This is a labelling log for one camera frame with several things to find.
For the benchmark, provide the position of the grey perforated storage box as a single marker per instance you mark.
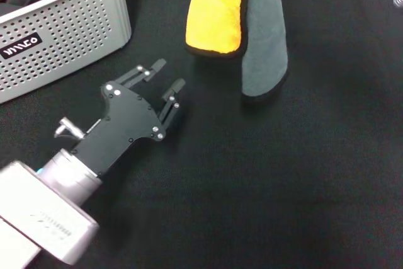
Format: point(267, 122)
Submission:
point(63, 29)

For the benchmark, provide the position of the black tablecloth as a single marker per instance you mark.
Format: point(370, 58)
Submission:
point(252, 187)

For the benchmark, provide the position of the yellow and grey towel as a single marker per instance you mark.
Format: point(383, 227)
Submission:
point(261, 45)

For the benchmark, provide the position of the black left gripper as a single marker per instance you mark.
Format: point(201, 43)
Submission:
point(126, 124)

